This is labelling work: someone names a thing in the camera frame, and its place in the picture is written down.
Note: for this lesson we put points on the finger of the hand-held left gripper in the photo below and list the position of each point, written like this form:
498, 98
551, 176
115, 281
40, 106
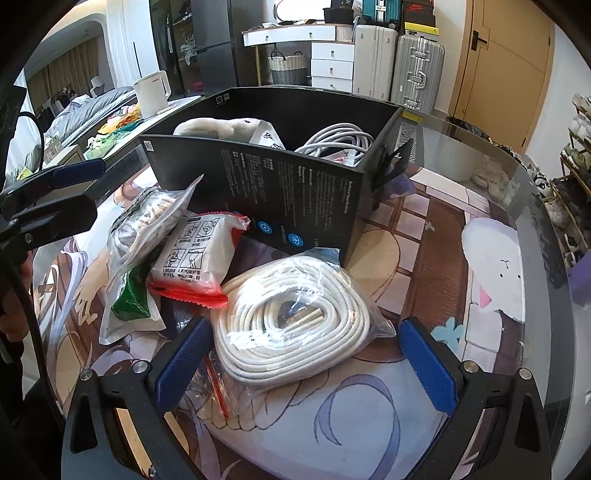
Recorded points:
51, 217
78, 173

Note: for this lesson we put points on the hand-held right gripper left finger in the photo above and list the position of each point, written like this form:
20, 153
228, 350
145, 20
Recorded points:
180, 364

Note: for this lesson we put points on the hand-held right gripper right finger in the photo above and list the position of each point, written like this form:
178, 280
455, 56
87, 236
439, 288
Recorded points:
429, 369

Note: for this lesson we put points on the printed bag of white laces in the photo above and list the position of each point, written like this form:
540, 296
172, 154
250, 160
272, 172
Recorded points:
138, 217

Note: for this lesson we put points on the large green packet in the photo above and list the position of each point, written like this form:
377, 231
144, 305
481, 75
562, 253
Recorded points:
131, 295

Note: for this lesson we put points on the white red-edged packet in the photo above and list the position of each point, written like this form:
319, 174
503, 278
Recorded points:
194, 254

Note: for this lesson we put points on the white plush toy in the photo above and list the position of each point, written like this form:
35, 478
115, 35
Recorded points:
217, 127

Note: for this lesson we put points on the black cardboard box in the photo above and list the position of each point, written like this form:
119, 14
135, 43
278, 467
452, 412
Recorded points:
286, 194

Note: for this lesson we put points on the person's left hand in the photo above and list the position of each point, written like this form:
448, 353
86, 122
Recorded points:
21, 286

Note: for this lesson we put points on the pile of snack packets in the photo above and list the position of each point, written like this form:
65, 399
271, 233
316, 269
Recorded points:
115, 127

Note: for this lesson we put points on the grey duvet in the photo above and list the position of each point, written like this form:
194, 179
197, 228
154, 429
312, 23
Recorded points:
92, 106

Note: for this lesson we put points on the beige curtain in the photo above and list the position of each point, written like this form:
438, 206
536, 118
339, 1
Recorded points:
64, 74

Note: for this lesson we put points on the white kettle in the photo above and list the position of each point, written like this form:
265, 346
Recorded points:
150, 94

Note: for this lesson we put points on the grey side table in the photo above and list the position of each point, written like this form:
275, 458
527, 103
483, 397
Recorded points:
184, 108

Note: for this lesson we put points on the tall dark cabinet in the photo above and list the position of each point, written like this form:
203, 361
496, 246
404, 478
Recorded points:
171, 46

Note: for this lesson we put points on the purple bag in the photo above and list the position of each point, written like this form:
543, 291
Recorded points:
581, 284

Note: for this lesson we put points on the grey refrigerator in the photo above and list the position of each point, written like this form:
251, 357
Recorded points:
219, 46

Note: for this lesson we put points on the woven basket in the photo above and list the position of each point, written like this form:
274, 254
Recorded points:
288, 69

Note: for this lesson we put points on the wooden shoe rack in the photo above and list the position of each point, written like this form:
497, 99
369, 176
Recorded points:
575, 170

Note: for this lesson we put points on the white dressing table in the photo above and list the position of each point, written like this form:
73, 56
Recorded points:
323, 50

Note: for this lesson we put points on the silver suitcase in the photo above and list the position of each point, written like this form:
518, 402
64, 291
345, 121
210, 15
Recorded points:
418, 69

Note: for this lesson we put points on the black cat bag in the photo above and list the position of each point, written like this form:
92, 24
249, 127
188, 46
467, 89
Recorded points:
341, 11

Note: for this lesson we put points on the wooden door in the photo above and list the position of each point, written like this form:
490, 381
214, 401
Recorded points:
503, 69

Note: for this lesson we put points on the white suitcase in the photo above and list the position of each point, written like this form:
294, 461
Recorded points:
374, 60

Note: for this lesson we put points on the teal suitcase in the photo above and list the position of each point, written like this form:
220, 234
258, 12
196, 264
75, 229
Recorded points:
381, 11

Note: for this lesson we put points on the stack of shoe boxes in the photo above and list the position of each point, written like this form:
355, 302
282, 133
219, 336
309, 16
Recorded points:
418, 16

